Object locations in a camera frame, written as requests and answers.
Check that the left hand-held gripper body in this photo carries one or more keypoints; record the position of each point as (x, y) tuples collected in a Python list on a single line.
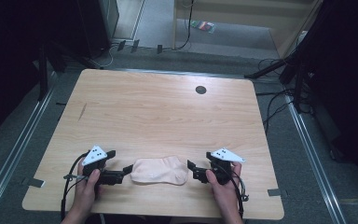
[(94, 155)]

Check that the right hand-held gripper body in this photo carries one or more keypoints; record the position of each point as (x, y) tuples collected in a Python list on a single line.
[(227, 155)]

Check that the pink sock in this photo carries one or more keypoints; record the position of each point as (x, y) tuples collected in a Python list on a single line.
[(160, 170)]

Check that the person's left hand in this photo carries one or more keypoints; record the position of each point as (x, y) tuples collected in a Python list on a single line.
[(85, 193)]

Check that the person's right hand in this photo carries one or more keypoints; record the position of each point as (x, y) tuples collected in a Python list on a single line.
[(228, 194)]

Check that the person's lap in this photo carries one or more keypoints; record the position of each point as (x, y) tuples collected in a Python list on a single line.
[(130, 220)]

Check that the grey tape piece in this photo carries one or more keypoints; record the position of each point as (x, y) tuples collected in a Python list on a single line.
[(34, 182), (276, 192)]

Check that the black round table grommet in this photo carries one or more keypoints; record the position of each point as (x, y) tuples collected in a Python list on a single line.
[(200, 90)]

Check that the black metal stand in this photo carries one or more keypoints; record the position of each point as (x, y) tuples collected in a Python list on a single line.
[(44, 74)]

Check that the black tripod stand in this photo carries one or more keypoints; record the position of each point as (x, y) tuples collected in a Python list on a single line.
[(298, 81)]

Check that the small black foot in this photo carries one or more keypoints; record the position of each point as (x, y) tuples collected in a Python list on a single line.
[(159, 49), (135, 45), (121, 45)]

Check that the dark cabinet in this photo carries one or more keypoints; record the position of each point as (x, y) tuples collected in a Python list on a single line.
[(96, 25)]

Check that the colourful packet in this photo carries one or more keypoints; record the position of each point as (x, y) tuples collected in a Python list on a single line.
[(203, 25)]

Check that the metal floor rail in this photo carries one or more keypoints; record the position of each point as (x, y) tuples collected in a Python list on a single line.
[(18, 140), (310, 149)]

